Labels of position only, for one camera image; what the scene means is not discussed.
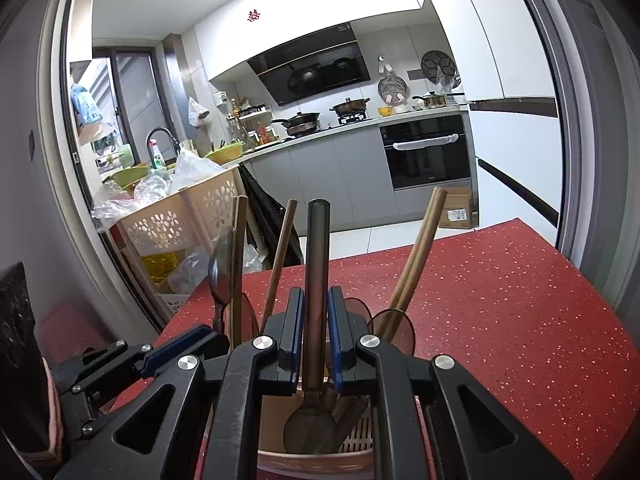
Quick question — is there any dark translucent spoon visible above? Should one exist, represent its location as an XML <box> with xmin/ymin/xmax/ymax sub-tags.
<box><xmin>283</xmin><ymin>198</ymin><xmax>335</xmax><ymax>454</ymax></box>
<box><xmin>207</xmin><ymin>228</ymin><xmax>234</xmax><ymax>334</ymax></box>

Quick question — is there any pink utensil holder caddy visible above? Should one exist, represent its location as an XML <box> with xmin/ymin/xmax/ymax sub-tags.
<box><xmin>199</xmin><ymin>339</ymin><xmax>436</xmax><ymax>480</ymax></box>

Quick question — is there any wooden chopstick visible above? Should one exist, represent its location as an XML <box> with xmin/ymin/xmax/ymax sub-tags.
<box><xmin>389</xmin><ymin>186</ymin><xmax>446</xmax><ymax>313</ymax></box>
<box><xmin>260</xmin><ymin>198</ymin><xmax>297</xmax><ymax>333</ymax></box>
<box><xmin>230</xmin><ymin>195</ymin><xmax>248</xmax><ymax>349</ymax></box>

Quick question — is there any kitchen sink faucet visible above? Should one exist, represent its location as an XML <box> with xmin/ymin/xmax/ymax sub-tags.
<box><xmin>145</xmin><ymin>127</ymin><xmax>181</xmax><ymax>160</ymax></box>

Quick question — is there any dark spoon in holder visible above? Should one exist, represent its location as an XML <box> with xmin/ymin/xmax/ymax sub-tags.
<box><xmin>368</xmin><ymin>309</ymin><xmax>416</xmax><ymax>356</ymax></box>
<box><xmin>341</xmin><ymin>297</ymin><xmax>372</xmax><ymax>340</ymax></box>

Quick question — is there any beige perforated storage cart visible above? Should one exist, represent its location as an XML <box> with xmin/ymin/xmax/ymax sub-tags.
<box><xmin>98</xmin><ymin>165</ymin><xmax>245</xmax><ymax>324</ymax></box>

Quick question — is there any cardboard box on floor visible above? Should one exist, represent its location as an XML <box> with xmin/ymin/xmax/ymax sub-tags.
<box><xmin>438</xmin><ymin>188</ymin><xmax>473</xmax><ymax>230</ymax></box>

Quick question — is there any black built-in oven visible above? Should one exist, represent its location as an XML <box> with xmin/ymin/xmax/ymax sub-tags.
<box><xmin>380</xmin><ymin>115</ymin><xmax>471</xmax><ymax>190</ymax></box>

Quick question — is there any black wok on stove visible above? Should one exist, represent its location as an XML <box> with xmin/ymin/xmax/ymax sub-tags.
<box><xmin>273</xmin><ymin>112</ymin><xmax>320</xmax><ymax>136</ymax></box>

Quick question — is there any black range hood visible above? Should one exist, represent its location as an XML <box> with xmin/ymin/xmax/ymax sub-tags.
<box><xmin>247</xmin><ymin>22</ymin><xmax>371</xmax><ymax>106</ymax></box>

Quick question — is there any white refrigerator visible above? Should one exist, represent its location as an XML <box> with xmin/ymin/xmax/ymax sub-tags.
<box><xmin>419</xmin><ymin>0</ymin><xmax>563</xmax><ymax>244</ymax></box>

